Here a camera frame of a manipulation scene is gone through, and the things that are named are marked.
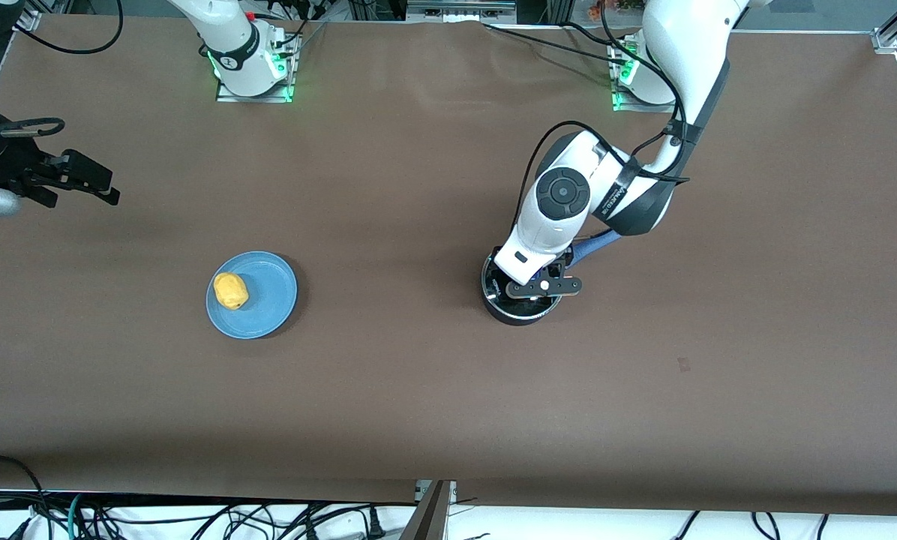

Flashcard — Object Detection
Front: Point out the glass lid with blue knob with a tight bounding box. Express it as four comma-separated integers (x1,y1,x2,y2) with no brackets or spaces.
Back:
482,256,562,314

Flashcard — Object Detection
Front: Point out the yellow potato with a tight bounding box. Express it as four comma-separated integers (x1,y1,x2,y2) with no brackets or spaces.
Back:
214,272,250,311

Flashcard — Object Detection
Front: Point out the brown table cover sheet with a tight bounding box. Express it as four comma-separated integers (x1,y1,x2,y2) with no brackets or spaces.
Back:
0,15,897,518

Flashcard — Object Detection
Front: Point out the round blue plate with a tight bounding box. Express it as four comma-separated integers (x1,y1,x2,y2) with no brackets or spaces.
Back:
206,250,299,340

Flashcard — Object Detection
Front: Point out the grey metal box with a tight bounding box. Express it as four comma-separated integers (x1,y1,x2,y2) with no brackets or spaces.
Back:
406,0,518,24

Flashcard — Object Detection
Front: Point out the aluminium profile bar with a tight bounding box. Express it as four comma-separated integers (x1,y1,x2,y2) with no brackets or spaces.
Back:
400,480,457,540

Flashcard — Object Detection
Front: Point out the dark pot with blue handle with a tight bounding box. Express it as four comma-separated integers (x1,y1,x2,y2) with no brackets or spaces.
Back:
481,229,622,327

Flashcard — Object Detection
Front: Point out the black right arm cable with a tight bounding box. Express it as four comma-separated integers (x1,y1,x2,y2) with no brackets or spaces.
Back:
0,0,124,141

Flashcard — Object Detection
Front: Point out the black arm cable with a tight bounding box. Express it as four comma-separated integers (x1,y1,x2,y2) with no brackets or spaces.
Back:
0,0,124,141
512,0,693,235

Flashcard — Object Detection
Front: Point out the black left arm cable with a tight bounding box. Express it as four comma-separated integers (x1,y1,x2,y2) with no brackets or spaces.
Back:
512,0,693,235

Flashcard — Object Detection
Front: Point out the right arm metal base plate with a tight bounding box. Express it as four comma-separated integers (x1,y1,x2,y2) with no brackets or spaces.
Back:
214,28,301,104

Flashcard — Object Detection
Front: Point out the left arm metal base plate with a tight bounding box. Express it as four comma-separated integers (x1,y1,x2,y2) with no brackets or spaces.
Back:
610,37,693,113

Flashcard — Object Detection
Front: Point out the thin black base cable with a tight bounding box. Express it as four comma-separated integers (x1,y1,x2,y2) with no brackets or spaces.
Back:
484,22,619,68

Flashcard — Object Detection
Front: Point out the black looped floor cable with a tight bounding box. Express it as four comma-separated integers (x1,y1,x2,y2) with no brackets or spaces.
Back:
0,454,48,540

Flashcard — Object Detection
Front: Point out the black plug with cable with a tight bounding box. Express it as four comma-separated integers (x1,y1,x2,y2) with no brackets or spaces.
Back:
298,504,387,540

